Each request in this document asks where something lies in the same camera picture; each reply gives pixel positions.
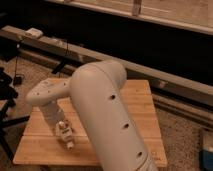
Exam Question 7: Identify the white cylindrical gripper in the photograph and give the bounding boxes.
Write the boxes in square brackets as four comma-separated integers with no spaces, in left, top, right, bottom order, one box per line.
[40,101,65,134]

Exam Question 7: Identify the small white bottle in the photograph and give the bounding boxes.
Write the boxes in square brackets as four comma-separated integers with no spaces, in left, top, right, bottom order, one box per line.
[56,121,74,150]

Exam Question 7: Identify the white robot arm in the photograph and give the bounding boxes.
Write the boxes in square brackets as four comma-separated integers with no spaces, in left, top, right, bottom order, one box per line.
[26,60,158,171]

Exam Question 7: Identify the black tripod stand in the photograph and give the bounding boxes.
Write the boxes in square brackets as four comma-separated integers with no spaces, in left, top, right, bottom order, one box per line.
[0,67,29,160]

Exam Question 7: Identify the small white box on ledge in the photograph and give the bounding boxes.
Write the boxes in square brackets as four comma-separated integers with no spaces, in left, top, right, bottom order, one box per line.
[25,28,43,38]

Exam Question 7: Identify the long wooden beam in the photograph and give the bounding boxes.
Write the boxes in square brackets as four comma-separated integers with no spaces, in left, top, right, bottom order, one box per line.
[0,25,213,107]

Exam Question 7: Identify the blue box at right edge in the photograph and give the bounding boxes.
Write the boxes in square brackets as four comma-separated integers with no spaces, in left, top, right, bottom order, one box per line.
[199,129,213,171]

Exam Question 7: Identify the black power adapter with cable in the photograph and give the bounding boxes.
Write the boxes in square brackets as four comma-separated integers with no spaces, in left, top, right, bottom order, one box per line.
[13,40,23,86]

